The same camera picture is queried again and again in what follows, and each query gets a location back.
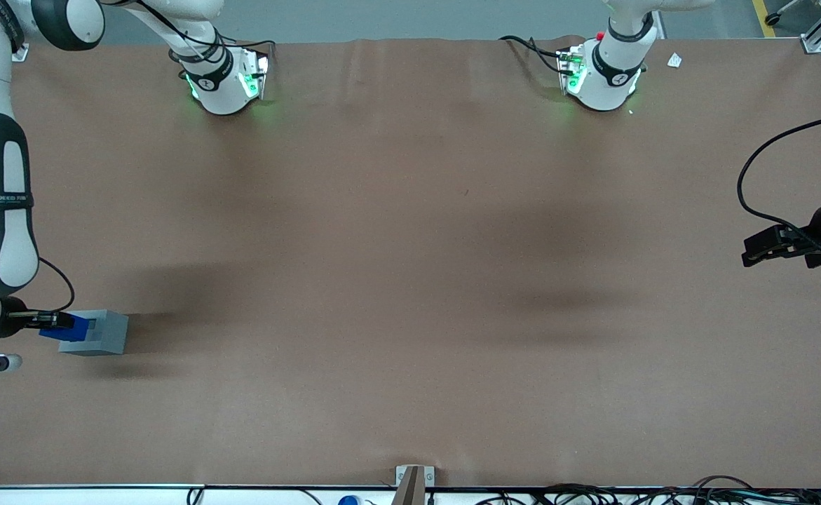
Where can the metal mounting bracket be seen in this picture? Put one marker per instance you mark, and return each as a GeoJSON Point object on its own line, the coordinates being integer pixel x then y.
{"type": "Point", "coordinates": [402, 475]}

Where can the white paper scrap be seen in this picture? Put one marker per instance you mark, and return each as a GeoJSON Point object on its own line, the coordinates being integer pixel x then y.
{"type": "Point", "coordinates": [674, 60]}

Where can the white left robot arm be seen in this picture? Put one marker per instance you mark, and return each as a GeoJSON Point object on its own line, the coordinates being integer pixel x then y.
{"type": "Point", "coordinates": [603, 84]}

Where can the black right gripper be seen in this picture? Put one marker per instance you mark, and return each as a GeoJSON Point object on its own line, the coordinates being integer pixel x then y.
{"type": "Point", "coordinates": [15, 316]}

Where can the brown post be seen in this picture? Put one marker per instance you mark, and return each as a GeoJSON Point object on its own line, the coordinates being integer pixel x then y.
{"type": "Point", "coordinates": [410, 487]}

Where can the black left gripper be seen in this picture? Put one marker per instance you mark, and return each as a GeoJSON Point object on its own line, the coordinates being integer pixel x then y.
{"type": "Point", "coordinates": [818, 226]}

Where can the blue round cap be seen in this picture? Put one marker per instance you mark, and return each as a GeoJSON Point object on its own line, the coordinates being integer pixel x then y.
{"type": "Point", "coordinates": [348, 501]}

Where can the blue plastic part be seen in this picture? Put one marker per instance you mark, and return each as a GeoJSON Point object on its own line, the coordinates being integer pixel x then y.
{"type": "Point", "coordinates": [86, 330]}

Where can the gray square base block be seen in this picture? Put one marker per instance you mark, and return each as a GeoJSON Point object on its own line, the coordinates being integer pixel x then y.
{"type": "Point", "coordinates": [112, 337]}

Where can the brown table cover sheet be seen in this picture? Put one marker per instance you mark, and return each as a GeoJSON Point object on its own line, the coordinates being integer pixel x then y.
{"type": "Point", "coordinates": [410, 280]}

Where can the white table edge rail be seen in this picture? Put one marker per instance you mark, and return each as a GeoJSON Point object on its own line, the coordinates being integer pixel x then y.
{"type": "Point", "coordinates": [102, 496]}

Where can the black caster wheel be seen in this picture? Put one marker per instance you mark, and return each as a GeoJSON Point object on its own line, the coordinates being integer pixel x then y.
{"type": "Point", "coordinates": [772, 19]}

